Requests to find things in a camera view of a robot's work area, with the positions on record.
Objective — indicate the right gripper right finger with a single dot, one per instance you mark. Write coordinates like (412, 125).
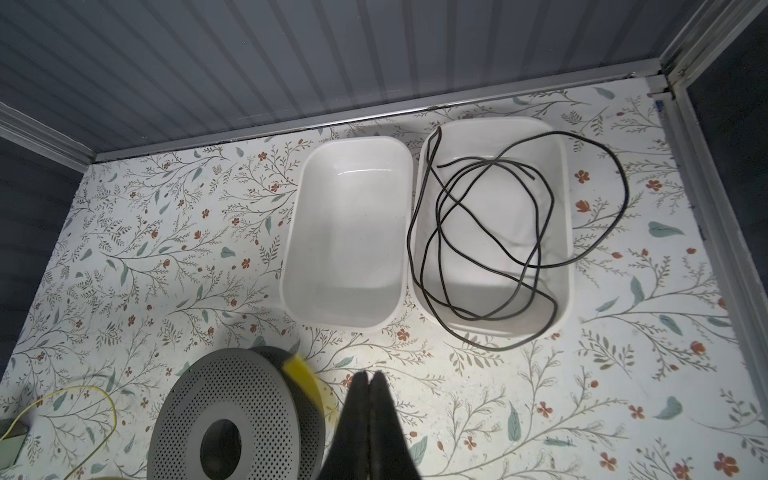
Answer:
(389, 455)

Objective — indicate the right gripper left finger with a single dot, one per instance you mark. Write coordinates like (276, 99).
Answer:
(348, 457)

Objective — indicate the dark grey cable spool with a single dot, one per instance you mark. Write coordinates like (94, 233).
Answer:
(240, 414)

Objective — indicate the left white tray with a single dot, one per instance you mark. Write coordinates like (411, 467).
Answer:
(345, 258)

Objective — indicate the white tray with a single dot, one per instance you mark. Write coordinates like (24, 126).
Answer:
(490, 239)
(345, 258)

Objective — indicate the right white tray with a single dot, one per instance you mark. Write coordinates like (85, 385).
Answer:
(490, 239)

